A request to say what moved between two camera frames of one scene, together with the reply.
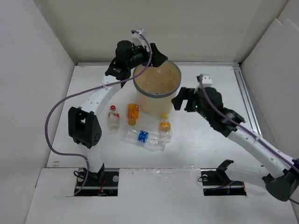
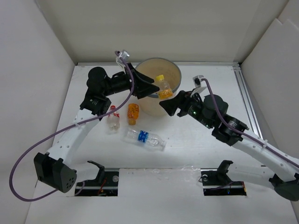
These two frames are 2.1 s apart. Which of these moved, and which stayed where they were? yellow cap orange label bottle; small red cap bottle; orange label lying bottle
Moved: yellow cap orange label bottle
Stayed: small red cap bottle; orange label lying bottle
